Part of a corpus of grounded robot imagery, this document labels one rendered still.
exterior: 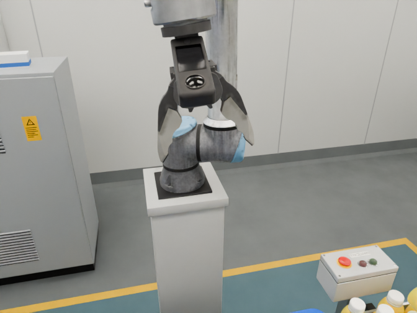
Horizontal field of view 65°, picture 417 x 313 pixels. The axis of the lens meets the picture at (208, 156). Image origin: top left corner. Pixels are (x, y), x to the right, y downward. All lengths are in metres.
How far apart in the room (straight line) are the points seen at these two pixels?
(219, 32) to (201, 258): 0.92
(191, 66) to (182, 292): 1.29
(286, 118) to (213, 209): 2.55
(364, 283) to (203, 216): 0.61
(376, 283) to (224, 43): 0.88
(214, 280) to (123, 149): 2.16
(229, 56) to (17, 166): 1.48
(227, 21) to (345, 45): 2.82
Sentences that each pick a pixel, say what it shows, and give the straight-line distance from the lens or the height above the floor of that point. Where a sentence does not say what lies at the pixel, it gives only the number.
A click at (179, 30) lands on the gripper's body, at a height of 1.78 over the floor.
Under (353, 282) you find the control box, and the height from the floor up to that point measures 1.07.
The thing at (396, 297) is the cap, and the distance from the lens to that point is 1.09.
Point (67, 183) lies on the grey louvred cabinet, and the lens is 2.19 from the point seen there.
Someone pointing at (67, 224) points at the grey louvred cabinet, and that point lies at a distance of 2.37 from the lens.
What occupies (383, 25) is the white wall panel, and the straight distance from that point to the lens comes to 4.09.
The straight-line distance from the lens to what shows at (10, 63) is 2.16.
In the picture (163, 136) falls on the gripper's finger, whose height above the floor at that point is 1.63.
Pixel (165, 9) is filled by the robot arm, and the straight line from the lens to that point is 0.46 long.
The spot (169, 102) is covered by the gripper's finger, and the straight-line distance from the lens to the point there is 0.49.
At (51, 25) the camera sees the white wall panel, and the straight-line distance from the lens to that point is 3.21.
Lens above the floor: 1.83
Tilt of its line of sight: 27 degrees down
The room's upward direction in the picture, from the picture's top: straight up
